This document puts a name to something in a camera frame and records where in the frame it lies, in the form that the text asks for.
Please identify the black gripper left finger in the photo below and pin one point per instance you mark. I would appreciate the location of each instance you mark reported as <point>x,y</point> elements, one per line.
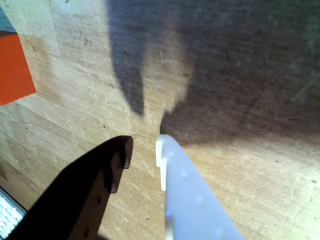
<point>82,180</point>

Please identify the red lego block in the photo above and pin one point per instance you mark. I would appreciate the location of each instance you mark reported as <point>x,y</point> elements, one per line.
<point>13,72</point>

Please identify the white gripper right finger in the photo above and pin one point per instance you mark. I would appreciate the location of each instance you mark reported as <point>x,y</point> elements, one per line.
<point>190,200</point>

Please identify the white perforated grid panel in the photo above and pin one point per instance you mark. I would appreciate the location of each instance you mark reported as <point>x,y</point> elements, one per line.
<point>8,215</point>

